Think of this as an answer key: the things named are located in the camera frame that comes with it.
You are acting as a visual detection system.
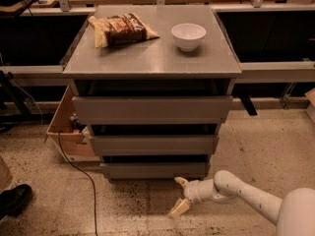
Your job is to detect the beige trouser leg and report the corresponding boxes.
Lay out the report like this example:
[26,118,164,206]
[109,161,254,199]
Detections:
[0,155,13,193]

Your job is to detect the brown chip bag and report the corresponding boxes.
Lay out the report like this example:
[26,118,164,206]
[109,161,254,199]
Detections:
[88,13,159,48]

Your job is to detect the grey top drawer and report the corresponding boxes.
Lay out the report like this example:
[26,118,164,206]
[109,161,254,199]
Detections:
[72,96,232,125]

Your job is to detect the black floor cable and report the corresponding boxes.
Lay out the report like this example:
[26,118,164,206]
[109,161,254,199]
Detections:
[57,130,99,236]

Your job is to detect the grey bottom drawer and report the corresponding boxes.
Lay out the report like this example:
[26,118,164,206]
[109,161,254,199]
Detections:
[100,162,210,179]

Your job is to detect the grey metal rail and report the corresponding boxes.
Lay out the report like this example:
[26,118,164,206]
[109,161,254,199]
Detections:
[1,61,315,87]

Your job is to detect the open cardboard box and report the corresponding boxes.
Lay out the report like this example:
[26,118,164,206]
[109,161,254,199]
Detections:
[46,87,99,162]

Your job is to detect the grey middle drawer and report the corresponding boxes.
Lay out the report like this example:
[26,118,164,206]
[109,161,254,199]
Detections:
[90,135,219,155]

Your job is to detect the black leather shoe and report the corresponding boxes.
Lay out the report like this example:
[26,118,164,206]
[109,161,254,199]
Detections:
[0,184,32,219]

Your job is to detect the white ceramic bowl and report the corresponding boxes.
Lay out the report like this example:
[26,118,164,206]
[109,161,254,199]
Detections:
[171,23,206,52]

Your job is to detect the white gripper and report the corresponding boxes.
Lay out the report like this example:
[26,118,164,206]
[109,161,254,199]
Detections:
[167,177,214,218]

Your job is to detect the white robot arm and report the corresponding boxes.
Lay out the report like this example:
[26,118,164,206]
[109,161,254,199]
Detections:
[168,170,315,236]

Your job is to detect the grey drawer cabinet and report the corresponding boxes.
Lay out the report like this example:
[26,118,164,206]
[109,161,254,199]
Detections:
[59,5,243,182]

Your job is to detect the grey drawer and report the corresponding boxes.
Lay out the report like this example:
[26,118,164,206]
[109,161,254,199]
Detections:
[90,135,219,155]
[72,96,232,125]
[100,162,210,179]

